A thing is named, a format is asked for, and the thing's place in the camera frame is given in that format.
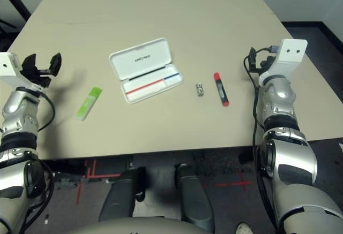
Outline white bystander shoe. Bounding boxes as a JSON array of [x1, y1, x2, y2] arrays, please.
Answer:
[[235, 222, 254, 234]]

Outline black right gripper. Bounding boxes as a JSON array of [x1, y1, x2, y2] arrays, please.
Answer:
[[248, 47, 274, 73]]

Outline dark grey robot leg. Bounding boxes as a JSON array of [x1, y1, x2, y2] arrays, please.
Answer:
[[174, 164, 215, 232], [98, 167, 147, 223]]

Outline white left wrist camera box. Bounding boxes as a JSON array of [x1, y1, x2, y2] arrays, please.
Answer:
[[0, 52, 45, 92]]

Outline red tape cross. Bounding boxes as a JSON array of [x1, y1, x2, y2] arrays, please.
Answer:
[[214, 172, 252, 192]]

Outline red black whiteboard marker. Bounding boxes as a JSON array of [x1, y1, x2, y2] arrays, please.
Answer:
[[213, 72, 230, 108]]

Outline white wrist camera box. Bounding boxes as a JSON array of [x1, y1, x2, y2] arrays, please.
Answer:
[[0, 52, 45, 92], [258, 39, 308, 86]]

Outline green ruler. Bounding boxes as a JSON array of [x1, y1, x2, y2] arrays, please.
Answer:
[[75, 87, 103, 122]]

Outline dark grey right robot leg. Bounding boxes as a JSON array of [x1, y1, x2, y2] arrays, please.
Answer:
[[174, 164, 215, 232]]

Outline dark grey left robot leg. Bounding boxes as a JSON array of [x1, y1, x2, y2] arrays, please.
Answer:
[[98, 167, 147, 223]]

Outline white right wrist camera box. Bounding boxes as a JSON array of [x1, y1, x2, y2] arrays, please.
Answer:
[[258, 39, 308, 86]]

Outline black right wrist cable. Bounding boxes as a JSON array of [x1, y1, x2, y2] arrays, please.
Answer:
[[243, 45, 281, 152]]

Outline white plastic pencil case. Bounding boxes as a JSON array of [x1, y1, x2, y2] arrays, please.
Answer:
[[108, 37, 185, 105]]

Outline red tape lines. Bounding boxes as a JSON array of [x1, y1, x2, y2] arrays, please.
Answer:
[[76, 160, 121, 205]]

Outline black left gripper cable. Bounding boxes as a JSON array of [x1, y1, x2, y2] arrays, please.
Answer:
[[37, 93, 56, 132]]

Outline grey robot torso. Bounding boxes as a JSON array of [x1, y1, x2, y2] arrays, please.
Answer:
[[68, 216, 212, 234]]

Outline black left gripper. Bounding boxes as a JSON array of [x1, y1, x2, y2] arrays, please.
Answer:
[[21, 52, 63, 87]]

